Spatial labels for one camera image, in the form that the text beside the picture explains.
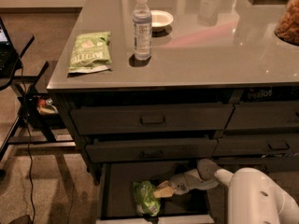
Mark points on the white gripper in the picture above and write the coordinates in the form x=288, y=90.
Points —
x=184, y=184

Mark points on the green rice chip bag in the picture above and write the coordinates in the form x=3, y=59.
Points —
x=145, y=201

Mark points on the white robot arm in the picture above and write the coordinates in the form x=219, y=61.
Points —
x=253, y=197

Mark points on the dark middle left drawer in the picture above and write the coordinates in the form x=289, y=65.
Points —
x=150, y=149

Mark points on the dark drawer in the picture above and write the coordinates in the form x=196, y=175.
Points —
x=264, y=115
x=150, y=149
x=267, y=165
x=151, y=118
x=248, y=145

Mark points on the open bottom drawer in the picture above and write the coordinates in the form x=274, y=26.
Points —
x=116, y=203

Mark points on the dark middle right drawer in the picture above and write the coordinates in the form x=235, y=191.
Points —
x=248, y=145

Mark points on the dark top left drawer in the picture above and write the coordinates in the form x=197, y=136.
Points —
x=151, y=118

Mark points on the dark top right drawer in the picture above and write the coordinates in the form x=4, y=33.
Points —
x=264, y=115

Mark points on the dark bottom right drawer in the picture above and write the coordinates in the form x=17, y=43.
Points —
x=267, y=165

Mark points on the green kettle chip bag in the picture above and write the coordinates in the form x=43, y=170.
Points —
x=90, y=54

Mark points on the black laptop stand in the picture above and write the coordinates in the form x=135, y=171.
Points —
x=30, y=127

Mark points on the colourful items on shelf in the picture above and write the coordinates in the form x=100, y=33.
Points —
x=46, y=107

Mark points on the white bowl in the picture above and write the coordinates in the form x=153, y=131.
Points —
x=160, y=20

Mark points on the clear plastic water bottle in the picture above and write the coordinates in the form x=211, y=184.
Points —
x=142, y=30

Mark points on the black laptop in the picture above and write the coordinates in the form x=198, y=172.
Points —
x=9, y=58

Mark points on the clear snack jar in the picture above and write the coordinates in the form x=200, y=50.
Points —
x=287, y=28

